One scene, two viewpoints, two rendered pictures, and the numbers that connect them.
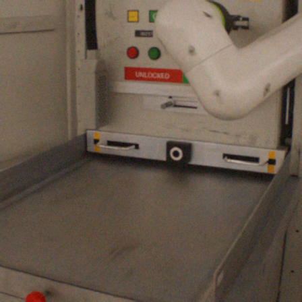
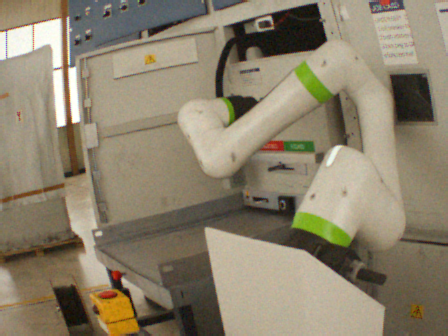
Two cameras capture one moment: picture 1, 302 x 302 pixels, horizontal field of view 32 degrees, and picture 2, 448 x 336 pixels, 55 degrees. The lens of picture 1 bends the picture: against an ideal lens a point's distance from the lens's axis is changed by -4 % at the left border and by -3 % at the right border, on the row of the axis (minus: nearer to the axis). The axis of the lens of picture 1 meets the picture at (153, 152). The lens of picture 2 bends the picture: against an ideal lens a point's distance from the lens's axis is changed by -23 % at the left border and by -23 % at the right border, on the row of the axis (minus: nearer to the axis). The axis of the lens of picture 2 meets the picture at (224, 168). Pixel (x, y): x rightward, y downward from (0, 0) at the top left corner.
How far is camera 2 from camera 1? 0.99 m
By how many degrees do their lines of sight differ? 36
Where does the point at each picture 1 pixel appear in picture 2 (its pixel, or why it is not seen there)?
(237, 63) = (212, 141)
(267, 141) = not seen: hidden behind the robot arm
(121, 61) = not seen: hidden behind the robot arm
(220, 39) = (204, 126)
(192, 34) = (187, 125)
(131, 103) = (262, 168)
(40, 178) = (190, 223)
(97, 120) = (231, 181)
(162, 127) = (279, 185)
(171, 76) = (278, 146)
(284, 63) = (241, 137)
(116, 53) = not seen: hidden behind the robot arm
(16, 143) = (196, 200)
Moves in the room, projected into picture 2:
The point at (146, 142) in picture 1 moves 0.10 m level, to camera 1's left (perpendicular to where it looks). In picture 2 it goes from (271, 197) to (247, 198)
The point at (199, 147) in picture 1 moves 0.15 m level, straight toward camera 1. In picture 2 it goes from (297, 199) to (271, 212)
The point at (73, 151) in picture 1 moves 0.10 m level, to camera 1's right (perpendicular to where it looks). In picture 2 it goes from (228, 205) to (251, 204)
